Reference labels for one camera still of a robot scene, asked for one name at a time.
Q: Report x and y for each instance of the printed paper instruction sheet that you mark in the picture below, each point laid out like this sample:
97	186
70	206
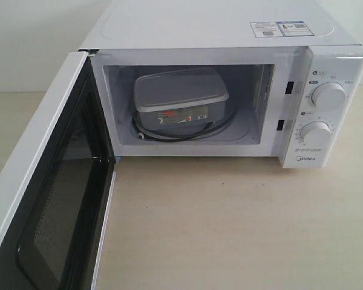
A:
280	29

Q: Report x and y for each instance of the white plastic food container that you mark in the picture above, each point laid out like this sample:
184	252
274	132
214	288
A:
180	98

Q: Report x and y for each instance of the white microwave door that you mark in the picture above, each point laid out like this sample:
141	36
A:
56	186

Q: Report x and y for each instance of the upper white control knob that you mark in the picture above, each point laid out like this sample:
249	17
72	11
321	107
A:
329	96

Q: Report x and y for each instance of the lower white timer knob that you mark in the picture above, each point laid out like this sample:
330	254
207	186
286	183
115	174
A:
315	134

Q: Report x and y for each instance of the white microwave oven body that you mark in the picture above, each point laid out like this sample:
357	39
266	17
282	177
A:
269	80

